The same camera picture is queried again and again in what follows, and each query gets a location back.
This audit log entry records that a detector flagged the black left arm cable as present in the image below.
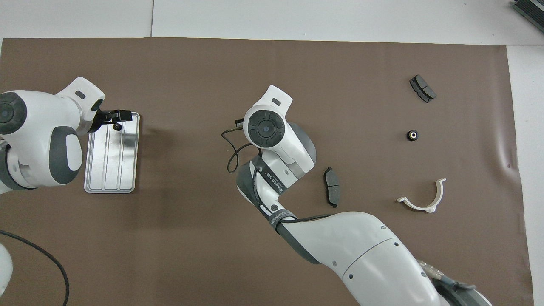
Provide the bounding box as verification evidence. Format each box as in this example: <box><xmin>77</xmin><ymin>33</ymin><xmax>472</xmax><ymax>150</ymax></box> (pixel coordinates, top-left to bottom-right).
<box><xmin>0</xmin><ymin>231</ymin><xmax>70</xmax><ymax>306</ymax></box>

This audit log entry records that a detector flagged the grey ribbed metal device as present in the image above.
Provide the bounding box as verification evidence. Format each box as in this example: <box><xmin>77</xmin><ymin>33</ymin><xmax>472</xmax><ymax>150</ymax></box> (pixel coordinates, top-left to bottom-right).
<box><xmin>512</xmin><ymin>0</ymin><xmax>544</xmax><ymax>28</ymax></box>

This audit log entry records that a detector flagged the white curved plastic bracket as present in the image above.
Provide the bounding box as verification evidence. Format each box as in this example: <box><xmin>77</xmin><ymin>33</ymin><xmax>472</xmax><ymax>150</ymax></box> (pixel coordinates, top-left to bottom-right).
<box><xmin>397</xmin><ymin>178</ymin><xmax>447</xmax><ymax>213</ymax></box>

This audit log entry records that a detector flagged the silver metal tray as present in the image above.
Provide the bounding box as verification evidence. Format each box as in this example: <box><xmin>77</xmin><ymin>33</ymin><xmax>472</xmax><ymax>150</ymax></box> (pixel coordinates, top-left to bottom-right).
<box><xmin>84</xmin><ymin>112</ymin><xmax>141</xmax><ymax>194</ymax></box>

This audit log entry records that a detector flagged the long grey brake pad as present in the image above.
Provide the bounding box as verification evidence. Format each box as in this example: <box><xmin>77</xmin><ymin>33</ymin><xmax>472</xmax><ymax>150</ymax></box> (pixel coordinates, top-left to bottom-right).
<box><xmin>324</xmin><ymin>167</ymin><xmax>342</xmax><ymax>208</ymax></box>

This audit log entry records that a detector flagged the brown paper table mat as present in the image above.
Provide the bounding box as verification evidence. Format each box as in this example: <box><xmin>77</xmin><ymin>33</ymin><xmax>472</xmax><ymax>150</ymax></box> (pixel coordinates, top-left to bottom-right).
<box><xmin>0</xmin><ymin>37</ymin><xmax>535</xmax><ymax>306</ymax></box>

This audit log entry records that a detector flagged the short dark grey brake pad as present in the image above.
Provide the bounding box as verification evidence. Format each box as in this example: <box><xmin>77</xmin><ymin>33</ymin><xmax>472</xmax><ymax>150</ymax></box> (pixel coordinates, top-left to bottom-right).
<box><xmin>409</xmin><ymin>74</ymin><xmax>437</xmax><ymax>103</ymax></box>

